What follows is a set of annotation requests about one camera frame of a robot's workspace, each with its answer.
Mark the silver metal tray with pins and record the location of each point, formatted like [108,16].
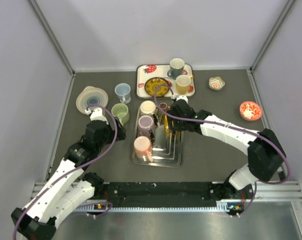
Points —
[166,151]

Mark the light green mug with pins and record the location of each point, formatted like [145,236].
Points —
[121,111]

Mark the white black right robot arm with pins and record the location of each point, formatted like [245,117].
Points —
[262,148]

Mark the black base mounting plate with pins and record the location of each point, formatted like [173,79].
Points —
[165,194]

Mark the white plate blue rings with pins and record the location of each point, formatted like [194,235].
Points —
[90,100]

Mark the dark brown red mug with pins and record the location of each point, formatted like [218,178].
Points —
[161,108]

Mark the red white patterned bowl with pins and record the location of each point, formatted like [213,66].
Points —
[250,111]

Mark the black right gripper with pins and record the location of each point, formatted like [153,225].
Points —
[176,126]

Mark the pale yellow mug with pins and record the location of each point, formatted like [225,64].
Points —
[183,83]

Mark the strawberry pattern white tray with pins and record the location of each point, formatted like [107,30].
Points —
[146,72]

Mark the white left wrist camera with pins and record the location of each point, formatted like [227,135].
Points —
[96,114]

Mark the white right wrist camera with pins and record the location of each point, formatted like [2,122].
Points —
[175,98]

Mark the yellow patterned black plate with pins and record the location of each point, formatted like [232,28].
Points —
[158,85]

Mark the grey green mug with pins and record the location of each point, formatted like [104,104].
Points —
[176,68]

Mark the lilac purple mug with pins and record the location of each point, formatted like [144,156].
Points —
[146,125]

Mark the cream white mug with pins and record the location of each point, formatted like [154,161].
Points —
[147,108]

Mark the pink mug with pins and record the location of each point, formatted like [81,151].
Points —
[143,148]

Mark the light blue glass cup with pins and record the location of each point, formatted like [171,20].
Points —
[123,92]

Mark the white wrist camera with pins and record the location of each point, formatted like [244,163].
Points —
[96,114]
[175,98]

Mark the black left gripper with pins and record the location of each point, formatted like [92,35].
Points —
[120,132]

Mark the small flower patterned bowl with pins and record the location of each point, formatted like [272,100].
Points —
[216,83]

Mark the yellow mug black handle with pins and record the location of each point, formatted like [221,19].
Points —
[167,127]

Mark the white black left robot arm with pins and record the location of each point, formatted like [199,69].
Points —
[70,185]

